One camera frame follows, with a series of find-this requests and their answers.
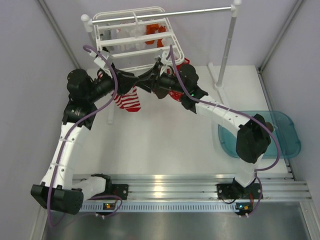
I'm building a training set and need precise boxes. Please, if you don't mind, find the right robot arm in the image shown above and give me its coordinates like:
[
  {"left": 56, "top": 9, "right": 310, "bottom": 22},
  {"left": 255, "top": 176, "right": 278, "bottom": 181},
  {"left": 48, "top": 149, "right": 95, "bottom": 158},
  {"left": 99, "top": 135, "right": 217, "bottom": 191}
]
[{"left": 136, "top": 63, "right": 272, "bottom": 200}]

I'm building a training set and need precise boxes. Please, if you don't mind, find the white clip sock hanger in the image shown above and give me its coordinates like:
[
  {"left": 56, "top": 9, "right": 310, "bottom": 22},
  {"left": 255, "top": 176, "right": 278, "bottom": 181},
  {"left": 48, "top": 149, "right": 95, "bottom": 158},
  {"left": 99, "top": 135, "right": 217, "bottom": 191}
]
[{"left": 89, "top": 6, "right": 185, "bottom": 72}]

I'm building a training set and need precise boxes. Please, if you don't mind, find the red snowflake sock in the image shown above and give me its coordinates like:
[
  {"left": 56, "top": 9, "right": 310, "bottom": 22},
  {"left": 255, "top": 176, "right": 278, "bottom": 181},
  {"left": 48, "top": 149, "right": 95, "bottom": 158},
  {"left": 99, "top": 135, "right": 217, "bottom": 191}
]
[{"left": 168, "top": 91, "right": 184, "bottom": 102}]

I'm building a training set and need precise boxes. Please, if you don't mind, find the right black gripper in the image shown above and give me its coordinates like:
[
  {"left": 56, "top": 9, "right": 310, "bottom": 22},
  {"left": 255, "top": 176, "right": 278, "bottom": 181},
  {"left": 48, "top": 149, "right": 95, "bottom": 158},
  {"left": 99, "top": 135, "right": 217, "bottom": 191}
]
[{"left": 133, "top": 63, "right": 187, "bottom": 95}]

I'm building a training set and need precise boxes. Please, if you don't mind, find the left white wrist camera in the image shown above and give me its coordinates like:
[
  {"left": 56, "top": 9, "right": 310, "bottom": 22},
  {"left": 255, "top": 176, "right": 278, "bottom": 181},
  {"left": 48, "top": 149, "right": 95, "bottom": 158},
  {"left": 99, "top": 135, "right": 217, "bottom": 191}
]
[{"left": 93, "top": 50, "right": 112, "bottom": 69}]

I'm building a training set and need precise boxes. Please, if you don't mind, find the orange sock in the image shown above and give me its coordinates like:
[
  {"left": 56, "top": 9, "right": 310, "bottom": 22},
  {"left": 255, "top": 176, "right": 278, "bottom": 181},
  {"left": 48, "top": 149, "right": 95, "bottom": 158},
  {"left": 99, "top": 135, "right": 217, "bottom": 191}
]
[{"left": 145, "top": 23, "right": 167, "bottom": 48}]

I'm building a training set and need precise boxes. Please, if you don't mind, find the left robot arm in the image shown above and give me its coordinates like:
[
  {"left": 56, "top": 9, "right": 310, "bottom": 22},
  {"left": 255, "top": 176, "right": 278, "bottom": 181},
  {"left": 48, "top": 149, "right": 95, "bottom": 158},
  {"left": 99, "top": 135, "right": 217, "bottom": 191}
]
[{"left": 30, "top": 69, "right": 139, "bottom": 215}]

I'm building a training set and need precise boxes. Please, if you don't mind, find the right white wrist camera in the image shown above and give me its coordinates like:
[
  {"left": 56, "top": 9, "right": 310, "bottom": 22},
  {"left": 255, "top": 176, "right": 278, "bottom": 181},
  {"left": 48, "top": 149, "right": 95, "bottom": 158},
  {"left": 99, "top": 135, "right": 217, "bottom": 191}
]
[{"left": 155, "top": 50, "right": 172, "bottom": 75}]

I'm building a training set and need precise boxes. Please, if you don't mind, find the silver drying rack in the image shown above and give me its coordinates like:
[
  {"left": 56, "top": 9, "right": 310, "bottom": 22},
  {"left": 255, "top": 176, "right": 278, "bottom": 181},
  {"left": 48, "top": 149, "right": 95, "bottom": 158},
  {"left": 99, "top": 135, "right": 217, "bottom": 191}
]
[{"left": 81, "top": 0, "right": 243, "bottom": 125}]

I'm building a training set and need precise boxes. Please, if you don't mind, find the aluminium mounting rail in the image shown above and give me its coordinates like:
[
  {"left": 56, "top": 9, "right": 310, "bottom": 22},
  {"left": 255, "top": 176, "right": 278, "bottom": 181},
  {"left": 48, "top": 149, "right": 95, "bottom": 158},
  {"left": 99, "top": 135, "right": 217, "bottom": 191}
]
[{"left": 37, "top": 172, "right": 313, "bottom": 214}]

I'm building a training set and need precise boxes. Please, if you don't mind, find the brown grey sock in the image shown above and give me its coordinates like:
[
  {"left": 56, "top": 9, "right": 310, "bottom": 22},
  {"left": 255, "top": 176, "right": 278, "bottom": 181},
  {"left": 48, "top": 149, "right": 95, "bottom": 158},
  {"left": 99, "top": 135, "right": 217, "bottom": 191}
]
[
  {"left": 154, "top": 88, "right": 170, "bottom": 100},
  {"left": 265, "top": 122, "right": 274, "bottom": 133}
]

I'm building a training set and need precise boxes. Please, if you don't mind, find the teal plastic basin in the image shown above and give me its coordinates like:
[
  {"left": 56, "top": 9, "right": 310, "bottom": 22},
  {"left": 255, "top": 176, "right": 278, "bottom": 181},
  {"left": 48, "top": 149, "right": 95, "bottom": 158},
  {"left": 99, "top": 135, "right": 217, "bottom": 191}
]
[{"left": 217, "top": 110, "right": 301, "bottom": 159}]

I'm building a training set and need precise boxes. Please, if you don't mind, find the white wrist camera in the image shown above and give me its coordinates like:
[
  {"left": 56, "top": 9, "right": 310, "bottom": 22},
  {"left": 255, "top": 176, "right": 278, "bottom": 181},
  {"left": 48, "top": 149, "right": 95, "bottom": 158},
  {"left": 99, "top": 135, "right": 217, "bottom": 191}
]
[
  {"left": 93, "top": 50, "right": 112, "bottom": 69},
  {"left": 155, "top": 50, "right": 172, "bottom": 75}
]

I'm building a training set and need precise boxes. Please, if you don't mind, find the red white striped sock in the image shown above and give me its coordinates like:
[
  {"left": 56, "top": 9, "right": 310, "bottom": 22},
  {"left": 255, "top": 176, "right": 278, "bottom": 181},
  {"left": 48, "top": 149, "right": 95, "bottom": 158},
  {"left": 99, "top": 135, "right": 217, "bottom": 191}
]
[{"left": 114, "top": 86, "right": 141, "bottom": 113}]

